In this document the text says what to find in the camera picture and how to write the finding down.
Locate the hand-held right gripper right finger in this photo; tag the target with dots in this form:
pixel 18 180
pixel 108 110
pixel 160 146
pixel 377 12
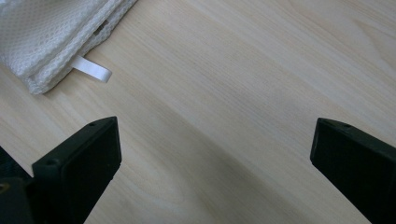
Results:
pixel 358 161

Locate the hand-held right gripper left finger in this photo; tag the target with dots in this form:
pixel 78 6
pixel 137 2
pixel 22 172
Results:
pixel 77 161

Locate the white cloth with arrow print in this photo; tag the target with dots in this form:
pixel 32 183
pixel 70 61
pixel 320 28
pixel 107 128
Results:
pixel 46 34

